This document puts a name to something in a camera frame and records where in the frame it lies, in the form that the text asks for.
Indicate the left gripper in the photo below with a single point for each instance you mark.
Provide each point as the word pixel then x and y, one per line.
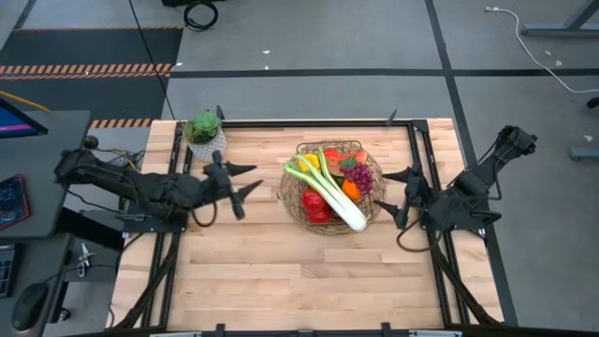
pixel 222 182

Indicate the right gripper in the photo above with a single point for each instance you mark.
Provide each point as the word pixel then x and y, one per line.
pixel 414 192

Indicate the purple grape bunch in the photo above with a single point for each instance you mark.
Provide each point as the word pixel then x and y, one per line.
pixel 359 175

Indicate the orange fruit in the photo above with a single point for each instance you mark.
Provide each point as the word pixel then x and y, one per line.
pixel 351 189

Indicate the watermelon slice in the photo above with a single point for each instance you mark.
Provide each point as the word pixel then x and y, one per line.
pixel 348 159

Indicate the green and white leek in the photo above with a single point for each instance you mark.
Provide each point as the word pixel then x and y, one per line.
pixel 327 189

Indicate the yellow bell pepper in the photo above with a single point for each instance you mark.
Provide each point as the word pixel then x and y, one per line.
pixel 310 162

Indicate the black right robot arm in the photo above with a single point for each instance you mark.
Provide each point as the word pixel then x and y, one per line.
pixel 472 192

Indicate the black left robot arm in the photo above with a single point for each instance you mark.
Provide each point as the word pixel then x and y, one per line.
pixel 140 187

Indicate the succulent in white patterned pot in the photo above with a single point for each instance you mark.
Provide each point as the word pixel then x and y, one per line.
pixel 206 140

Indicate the black round knob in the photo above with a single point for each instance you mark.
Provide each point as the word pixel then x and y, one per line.
pixel 90 142

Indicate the silver carabiner clip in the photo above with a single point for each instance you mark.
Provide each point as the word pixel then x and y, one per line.
pixel 84 259

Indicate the grey table foot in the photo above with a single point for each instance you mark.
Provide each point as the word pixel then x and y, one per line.
pixel 585 153

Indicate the black hazard-striped floor mat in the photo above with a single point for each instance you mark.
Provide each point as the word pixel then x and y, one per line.
pixel 93 47

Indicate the dark grey desk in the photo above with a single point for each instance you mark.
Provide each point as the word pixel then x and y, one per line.
pixel 37 140

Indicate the grey side desk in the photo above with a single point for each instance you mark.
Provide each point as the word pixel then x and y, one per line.
pixel 47 262

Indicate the black caster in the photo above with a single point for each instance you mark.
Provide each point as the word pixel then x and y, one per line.
pixel 594 102

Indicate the red patterned tablet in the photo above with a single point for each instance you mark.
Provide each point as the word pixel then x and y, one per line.
pixel 11 201

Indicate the computer monitor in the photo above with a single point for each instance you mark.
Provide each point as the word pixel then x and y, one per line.
pixel 14 125

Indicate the black computer mouse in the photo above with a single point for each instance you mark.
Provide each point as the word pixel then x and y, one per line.
pixel 29 306

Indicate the black keyboard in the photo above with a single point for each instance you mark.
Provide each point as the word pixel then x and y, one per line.
pixel 7 271

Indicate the black aluminium table frame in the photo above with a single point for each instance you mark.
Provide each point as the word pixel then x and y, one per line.
pixel 327 124

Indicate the grey table leg frame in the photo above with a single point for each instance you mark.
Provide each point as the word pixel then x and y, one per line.
pixel 552 31

